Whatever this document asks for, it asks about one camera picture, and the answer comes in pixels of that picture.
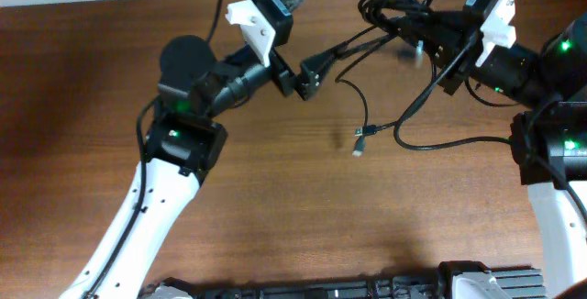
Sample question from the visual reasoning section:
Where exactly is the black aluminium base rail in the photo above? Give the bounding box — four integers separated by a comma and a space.
138, 260, 548, 299

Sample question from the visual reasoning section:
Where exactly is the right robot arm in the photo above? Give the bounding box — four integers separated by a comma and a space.
396, 12, 586, 298

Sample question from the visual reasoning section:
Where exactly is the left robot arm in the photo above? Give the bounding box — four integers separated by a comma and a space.
62, 0, 330, 298

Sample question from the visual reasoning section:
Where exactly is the black cable bundle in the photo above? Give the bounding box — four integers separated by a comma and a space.
333, 0, 442, 158

